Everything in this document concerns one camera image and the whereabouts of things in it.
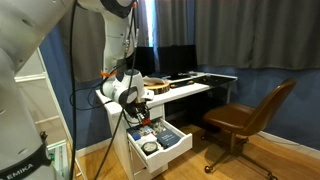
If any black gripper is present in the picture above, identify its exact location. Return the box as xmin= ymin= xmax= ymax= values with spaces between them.
xmin=125 ymin=102 xmax=150 ymax=123

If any black 3x3 Rubik's cube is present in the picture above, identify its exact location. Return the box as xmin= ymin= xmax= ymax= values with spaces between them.
xmin=141 ymin=118 xmax=150 ymax=126

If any white desk with drawers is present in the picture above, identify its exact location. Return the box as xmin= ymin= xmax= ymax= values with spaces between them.
xmin=96 ymin=73 xmax=237 ymax=180

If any black desk mat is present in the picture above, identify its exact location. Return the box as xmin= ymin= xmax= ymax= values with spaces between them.
xmin=194 ymin=75 xmax=235 ymax=87

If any round wooden log slice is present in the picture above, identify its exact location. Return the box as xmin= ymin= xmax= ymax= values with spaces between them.
xmin=146 ymin=82 xmax=170 ymax=95

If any crumpled beige cloth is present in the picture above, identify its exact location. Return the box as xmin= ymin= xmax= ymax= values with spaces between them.
xmin=143 ymin=76 xmax=165 ymax=86

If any blue ball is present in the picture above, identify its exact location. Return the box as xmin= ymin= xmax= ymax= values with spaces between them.
xmin=132 ymin=133 xmax=141 ymax=141

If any white paper booklet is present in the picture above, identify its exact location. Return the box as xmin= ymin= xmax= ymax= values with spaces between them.
xmin=135 ymin=134 xmax=157 ymax=147

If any open white drawer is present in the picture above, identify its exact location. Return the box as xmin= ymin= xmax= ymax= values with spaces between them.
xmin=127 ymin=118 xmax=193 ymax=173

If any navy Berkeley Engineering notebook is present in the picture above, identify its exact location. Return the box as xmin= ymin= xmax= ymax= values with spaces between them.
xmin=156 ymin=130 xmax=180 ymax=149

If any left black monitor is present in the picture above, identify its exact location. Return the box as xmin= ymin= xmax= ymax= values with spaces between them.
xmin=135 ymin=47 xmax=155 ymax=76

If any black monitor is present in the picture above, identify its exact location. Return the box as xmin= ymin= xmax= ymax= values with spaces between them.
xmin=135 ymin=47 xmax=155 ymax=76
xmin=158 ymin=45 xmax=198 ymax=80

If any right black monitor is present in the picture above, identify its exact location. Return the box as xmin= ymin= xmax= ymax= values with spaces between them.
xmin=158 ymin=45 xmax=198 ymax=80

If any brown leather office chair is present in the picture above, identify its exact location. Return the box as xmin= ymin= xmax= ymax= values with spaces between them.
xmin=203 ymin=78 xmax=297 ymax=180

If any grey curtain left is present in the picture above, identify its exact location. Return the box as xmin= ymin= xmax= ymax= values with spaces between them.
xmin=58 ymin=0 xmax=137 ymax=82

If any grey curtain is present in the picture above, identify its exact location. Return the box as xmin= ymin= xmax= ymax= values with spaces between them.
xmin=58 ymin=0 xmax=137 ymax=82
xmin=155 ymin=0 xmax=320 ymax=70

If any grey curtain right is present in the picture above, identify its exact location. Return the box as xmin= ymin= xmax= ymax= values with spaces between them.
xmin=155 ymin=0 xmax=320 ymax=70

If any grey duct tape roll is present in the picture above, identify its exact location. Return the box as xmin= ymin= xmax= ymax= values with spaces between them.
xmin=142 ymin=142 xmax=158 ymax=155

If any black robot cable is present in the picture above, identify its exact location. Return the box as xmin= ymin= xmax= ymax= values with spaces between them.
xmin=68 ymin=0 xmax=139 ymax=180

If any white shelf frame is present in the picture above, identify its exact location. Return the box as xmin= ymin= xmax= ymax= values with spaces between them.
xmin=15 ymin=48 xmax=72 ymax=180

